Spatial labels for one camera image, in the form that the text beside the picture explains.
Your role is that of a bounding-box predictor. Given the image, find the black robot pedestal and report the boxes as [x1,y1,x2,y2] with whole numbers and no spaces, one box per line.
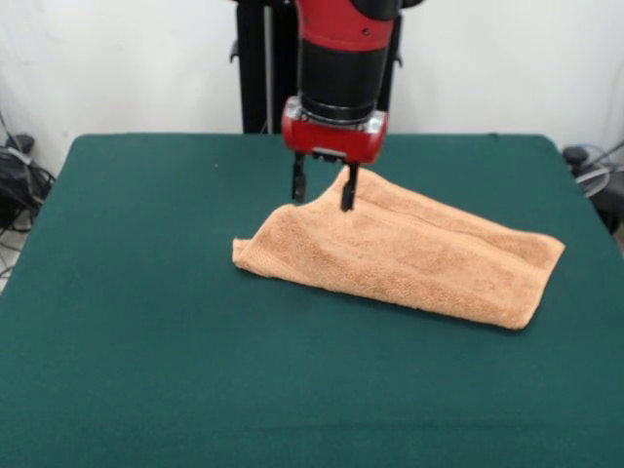
[228,0,425,136]

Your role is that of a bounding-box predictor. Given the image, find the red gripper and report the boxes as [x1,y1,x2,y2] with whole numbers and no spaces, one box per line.
[280,96,391,213]

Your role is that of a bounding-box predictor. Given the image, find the dark green table cloth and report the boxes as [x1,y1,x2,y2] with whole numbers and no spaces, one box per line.
[0,134,624,468]

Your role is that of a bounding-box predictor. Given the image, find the black cable tangle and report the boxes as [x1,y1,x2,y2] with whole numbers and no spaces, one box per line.
[0,134,58,235]

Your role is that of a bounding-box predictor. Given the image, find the orange terry towel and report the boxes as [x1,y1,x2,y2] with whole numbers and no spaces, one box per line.
[231,166,566,332]

